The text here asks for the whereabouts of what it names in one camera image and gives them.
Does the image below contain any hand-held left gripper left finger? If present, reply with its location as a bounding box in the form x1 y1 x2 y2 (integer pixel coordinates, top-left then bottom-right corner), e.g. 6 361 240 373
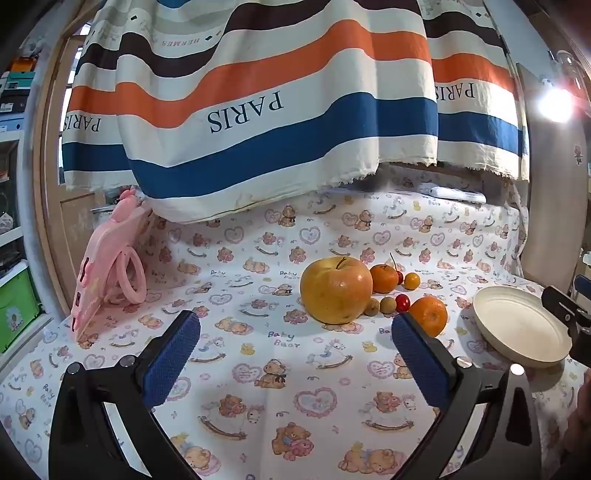
48 310 201 480

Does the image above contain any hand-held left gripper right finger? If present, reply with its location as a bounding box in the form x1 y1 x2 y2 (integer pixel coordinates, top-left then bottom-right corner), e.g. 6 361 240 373
392 311 543 480

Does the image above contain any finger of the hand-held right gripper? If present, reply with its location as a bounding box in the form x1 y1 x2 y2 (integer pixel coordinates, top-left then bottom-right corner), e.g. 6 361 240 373
541 286 583 329

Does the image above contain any cream plate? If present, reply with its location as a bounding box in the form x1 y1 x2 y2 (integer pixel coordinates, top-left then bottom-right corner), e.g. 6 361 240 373
473 285 573 368

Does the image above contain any orange mandarin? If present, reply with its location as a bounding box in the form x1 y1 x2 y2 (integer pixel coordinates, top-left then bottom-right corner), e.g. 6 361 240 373
409 296 448 338
369 264 399 294

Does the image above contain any large yellow apple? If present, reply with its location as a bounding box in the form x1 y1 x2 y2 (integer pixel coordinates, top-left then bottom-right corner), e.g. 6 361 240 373
300 257 374 325

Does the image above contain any wooden board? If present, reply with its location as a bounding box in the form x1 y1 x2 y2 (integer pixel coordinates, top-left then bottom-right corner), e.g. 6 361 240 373
516 62 585 291

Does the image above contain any bear print tablecloth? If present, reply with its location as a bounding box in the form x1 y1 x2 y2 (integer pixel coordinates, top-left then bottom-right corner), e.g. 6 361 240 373
0 164 583 480

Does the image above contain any white flat device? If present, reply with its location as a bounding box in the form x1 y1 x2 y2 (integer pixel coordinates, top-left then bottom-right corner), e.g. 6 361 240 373
417 182 487 204

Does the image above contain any green plastic bin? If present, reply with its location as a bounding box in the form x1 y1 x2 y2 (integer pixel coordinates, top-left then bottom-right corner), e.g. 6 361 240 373
0 261 42 354

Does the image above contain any wooden door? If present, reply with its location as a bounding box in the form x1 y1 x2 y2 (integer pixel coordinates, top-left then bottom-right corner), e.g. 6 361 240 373
32 32 107 319

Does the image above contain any bright lamp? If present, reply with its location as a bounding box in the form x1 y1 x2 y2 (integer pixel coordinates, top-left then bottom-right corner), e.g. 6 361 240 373
536 48 591 123

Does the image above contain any striped cloth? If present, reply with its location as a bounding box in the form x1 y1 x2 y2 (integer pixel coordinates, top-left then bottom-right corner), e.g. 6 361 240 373
60 0 531 225

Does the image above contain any storage shelf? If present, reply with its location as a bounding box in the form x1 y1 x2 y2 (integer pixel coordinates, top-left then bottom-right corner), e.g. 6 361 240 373
0 46 42 324

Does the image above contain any pink case with ring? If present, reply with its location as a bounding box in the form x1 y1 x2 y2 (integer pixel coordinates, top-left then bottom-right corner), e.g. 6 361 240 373
70 187 153 343

